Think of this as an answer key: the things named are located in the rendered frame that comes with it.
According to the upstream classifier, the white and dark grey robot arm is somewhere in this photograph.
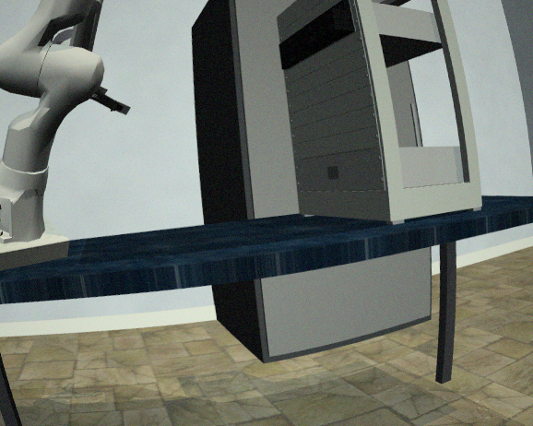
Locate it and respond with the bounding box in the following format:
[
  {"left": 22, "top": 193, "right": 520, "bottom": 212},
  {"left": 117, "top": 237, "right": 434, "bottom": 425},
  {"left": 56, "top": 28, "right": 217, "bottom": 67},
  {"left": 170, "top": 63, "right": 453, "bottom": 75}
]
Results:
[{"left": 0, "top": 0, "right": 104, "bottom": 243}]

